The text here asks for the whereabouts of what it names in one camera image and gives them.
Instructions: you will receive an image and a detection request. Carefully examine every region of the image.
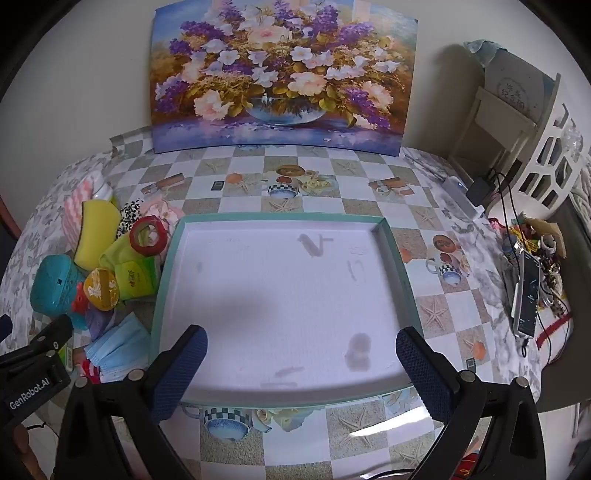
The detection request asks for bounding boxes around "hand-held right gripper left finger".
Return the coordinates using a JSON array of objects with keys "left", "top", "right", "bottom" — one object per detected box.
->
[{"left": 55, "top": 324, "right": 209, "bottom": 480}]

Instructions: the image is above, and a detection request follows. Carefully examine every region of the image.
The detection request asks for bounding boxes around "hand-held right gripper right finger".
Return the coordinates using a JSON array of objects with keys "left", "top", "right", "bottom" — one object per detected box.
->
[{"left": 396, "top": 326, "right": 548, "bottom": 480}]

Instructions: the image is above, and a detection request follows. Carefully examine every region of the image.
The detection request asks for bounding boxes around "purple cloth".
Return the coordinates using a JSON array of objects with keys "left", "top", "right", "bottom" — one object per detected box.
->
[{"left": 83, "top": 305, "right": 125, "bottom": 342}]

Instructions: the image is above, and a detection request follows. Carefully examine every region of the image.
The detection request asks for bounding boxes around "blue face mask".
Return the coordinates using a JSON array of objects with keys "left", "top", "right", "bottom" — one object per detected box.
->
[{"left": 84, "top": 311, "right": 153, "bottom": 384}]

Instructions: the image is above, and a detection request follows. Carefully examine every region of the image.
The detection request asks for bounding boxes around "teal tray with white inside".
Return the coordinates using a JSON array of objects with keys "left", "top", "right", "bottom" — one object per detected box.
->
[{"left": 148, "top": 213, "right": 422, "bottom": 409}]

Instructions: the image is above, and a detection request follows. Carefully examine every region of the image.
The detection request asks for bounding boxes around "yellow sponge with green backing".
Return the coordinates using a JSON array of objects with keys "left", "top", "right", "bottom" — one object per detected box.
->
[{"left": 73, "top": 199, "right": 122, "bottom": 272}]

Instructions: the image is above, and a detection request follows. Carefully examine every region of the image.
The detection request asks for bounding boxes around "red tape roll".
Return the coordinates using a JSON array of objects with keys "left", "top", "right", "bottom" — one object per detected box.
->
[{"left": 129, "top": 216, "right": 171, "bottom": 258}]

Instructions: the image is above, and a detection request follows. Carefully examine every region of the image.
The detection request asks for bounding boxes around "leopard print scrunchie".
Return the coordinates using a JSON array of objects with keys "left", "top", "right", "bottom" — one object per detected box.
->
[{"left": 115, "top": 198, "right": 147, "bottom": 238}]

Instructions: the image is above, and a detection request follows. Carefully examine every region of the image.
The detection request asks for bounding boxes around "pink floral cloth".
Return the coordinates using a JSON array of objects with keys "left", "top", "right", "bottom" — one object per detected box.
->
[{"left": 139, "top": 196, "right": 185, "bottom": 241}]

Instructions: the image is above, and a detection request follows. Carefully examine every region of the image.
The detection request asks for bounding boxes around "teal plastic basket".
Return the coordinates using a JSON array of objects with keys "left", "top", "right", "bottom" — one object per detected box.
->
[{"left": 30, "top": 254, "right": 88, "bottom": 330}]

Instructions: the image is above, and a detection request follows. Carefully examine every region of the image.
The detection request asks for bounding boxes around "grey floral bedsheet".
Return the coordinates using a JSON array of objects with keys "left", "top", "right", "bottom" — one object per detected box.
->
[{"left": 0, "top": 152, "right": 578, "bottom": 402}]

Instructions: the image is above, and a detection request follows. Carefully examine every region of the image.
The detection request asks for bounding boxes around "large green tissue pack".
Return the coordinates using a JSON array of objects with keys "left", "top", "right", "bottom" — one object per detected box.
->
[{"left": 113, "top": 257, "right": 161, "bottom": 300}]

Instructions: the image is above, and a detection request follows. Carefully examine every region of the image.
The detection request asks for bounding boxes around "green cloth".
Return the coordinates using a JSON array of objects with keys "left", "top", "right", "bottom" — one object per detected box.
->
[{"left": 99, "top": 233, "right": 162, "bottom": 278}]

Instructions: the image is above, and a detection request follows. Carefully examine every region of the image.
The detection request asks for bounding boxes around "smartphone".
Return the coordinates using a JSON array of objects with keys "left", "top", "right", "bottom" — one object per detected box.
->
[{"left": 512, "top": 251, "right": 542, "bottom": 337}]

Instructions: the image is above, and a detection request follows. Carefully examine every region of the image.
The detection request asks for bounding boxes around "pink striped fuzzy cloth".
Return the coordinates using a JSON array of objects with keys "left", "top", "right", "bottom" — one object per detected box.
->
[{"left": 62, "top": 171, "right": 114, "bottom": 245}]

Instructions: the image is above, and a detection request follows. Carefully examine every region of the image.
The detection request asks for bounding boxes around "pile of small trinkets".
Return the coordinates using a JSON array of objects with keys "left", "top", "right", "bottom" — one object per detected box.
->
[{"left": 489, "top": 212, "right": 573, "bottom": 319}]

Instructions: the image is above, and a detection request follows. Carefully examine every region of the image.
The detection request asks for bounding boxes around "white power strip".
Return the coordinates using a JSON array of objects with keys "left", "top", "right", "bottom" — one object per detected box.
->
[{"left": 442, "top": 175, "right": 485, "bottom": 217}]

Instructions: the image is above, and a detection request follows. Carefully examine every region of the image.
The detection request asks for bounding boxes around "black power adapter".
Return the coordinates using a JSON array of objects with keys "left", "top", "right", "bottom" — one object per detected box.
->
[{"left": 466, "top": 178, "right": 499, "bottom": 206}]

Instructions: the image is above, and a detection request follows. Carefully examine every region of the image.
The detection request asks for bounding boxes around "checkered printed tablecloth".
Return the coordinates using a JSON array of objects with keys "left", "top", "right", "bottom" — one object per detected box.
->
[{"left": 0, "top": 129, "right": 578, "bottom": 480}]

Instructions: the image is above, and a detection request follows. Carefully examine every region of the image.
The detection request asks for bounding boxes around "white lattice furniture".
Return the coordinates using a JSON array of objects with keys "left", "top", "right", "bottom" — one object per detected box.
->
[{"left": 512, "top": 104, "right": 591, "bottom": 222}]

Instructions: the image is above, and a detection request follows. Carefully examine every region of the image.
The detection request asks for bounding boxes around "flower painting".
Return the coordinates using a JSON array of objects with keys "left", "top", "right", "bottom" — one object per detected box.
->
[{"left": 148, "top": 0, "right": 419, "bottom": 155}]

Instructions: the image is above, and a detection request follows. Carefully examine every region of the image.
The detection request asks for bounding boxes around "teal cloth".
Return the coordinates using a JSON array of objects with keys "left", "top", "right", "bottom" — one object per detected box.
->
[{"left": 464, "top": 39, "right": 502, "bottom": 68}]

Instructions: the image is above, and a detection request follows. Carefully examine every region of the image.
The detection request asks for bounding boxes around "red cord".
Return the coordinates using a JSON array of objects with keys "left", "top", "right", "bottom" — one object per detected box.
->
[{"left": 536, "top": 309, "right": 573, "bottom": 365}]

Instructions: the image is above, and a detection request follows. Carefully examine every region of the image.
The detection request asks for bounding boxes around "black cable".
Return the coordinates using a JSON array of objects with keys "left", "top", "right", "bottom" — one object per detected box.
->
[{"left": 485, "top": 168, "right": 527, "bottom": 232}]

